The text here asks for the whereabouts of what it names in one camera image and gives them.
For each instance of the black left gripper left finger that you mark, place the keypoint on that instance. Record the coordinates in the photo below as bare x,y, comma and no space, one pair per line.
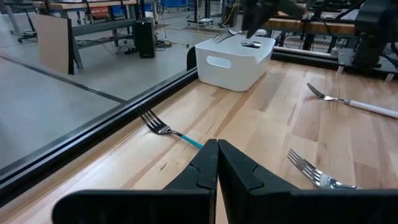
199,180

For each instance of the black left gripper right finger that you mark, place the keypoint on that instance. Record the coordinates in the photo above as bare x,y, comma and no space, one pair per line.
242,180

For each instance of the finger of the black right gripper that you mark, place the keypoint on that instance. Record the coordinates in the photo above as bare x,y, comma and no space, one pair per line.
251,18
267,11

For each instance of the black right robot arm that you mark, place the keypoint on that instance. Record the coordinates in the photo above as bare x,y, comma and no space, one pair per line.
373,31

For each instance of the wooden workbench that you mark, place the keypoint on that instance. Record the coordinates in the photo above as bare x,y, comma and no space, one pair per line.
326,28

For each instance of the white plastic bin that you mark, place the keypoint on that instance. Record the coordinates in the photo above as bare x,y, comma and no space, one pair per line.
233,74

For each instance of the black computer tower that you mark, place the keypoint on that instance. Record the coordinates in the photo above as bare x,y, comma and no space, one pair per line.
144,37

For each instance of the black power strip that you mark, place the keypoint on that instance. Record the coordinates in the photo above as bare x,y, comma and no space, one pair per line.
130,50

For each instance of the grey metal workbench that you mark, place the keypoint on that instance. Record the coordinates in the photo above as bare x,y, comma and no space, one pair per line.
102,26

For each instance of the orange label box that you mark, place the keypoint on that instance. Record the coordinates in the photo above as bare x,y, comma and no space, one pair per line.
99,12

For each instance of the brown wooden board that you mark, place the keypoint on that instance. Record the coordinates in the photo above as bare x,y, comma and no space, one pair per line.
53,43

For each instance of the black table end rail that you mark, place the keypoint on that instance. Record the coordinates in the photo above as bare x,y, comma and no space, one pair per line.
304,57

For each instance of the black post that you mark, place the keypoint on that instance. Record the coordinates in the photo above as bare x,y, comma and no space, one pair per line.
191,59

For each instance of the black table edge rail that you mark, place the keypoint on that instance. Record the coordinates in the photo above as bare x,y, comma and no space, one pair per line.
93,130

